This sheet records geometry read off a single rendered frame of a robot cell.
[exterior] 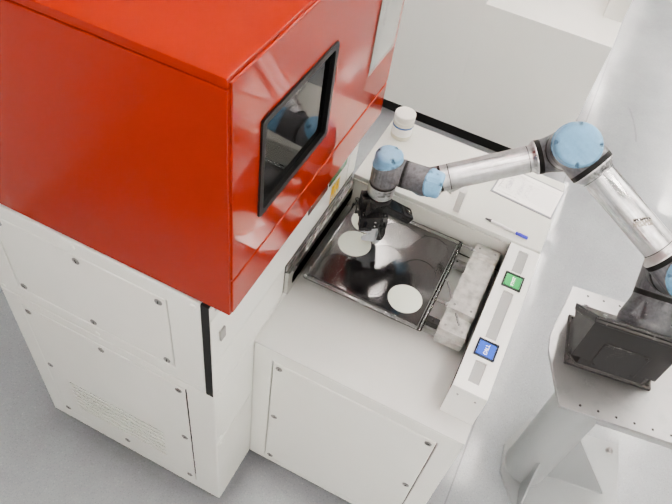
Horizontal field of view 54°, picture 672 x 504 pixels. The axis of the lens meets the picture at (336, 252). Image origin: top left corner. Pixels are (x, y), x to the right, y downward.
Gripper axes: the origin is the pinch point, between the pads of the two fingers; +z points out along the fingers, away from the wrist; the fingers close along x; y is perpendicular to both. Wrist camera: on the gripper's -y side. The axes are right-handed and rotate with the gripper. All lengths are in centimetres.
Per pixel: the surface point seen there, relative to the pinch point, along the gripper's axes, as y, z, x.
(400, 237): -8.5, 1.4, -1.9
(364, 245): 3.5, 1.2, 0.9
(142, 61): 58, -88, 37
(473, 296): -26.4, 3.3, 20.2
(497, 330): -26.1, -4.3, 36.9
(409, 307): -5.5, 1.3, 24.1
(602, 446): -102, 90, 36
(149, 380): 67, 19, 32
